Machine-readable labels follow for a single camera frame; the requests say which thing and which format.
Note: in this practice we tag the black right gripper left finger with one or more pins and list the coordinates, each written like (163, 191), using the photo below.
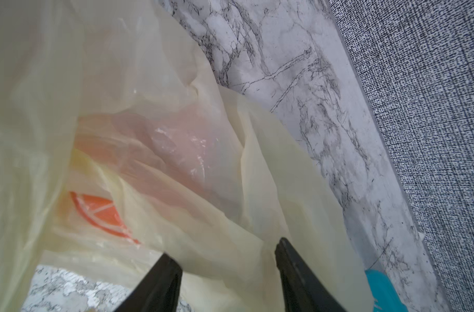
(158, 291)

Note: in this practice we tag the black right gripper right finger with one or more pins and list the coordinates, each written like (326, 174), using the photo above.
(301, 289)

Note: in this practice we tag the yellowish printed plastic bag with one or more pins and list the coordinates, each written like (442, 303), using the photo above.
(118, 145)

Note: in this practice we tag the teal plastic basket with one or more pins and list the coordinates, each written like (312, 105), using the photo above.
(385, 296)

